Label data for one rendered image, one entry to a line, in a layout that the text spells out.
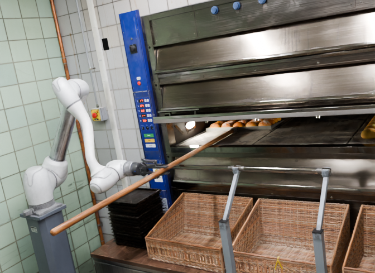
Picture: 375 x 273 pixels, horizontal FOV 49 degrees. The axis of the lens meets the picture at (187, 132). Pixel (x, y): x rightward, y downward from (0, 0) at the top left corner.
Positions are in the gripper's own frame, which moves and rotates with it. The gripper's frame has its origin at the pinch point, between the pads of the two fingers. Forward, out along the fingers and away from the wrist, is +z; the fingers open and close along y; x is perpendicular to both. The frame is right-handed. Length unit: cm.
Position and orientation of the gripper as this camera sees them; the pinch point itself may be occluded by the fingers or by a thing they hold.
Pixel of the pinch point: (163, 169)
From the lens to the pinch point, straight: 232.3
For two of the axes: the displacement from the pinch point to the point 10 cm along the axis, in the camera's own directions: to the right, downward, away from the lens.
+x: -5.3, 2.4, -8.1
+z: 8.4, -0.2, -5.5
